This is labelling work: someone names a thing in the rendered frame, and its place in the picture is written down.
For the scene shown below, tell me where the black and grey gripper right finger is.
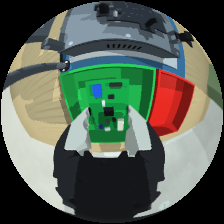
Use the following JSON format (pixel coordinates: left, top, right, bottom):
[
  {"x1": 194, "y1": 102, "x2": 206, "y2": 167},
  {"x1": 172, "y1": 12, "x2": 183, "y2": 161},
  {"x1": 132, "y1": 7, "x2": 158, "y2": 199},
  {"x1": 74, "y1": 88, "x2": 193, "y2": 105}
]
[{"x1": 124, "y1": 105, "x2": 165, "y2": 182}]

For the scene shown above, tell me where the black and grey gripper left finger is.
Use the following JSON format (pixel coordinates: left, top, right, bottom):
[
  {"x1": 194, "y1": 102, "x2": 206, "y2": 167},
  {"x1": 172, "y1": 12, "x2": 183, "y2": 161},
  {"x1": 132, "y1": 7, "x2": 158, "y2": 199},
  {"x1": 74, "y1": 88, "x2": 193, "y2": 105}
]
[{"x1": 53, "y1": 107, "x2": 91, "y2": 178}]

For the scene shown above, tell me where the red bin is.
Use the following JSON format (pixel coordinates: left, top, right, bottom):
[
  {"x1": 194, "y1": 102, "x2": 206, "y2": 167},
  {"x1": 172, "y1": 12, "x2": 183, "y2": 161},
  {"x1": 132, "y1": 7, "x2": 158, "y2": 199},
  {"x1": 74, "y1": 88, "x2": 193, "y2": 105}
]
[{"x1": 147, "y1": 69, "x2": 195, "y2": 137}]

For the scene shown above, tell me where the green bin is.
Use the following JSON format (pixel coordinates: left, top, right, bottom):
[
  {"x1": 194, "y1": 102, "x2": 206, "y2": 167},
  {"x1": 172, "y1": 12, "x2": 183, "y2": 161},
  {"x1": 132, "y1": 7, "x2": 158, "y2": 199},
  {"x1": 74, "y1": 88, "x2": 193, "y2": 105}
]
[{"x1": 60, "y1": 64, "x2": 156, "y2": 143}]

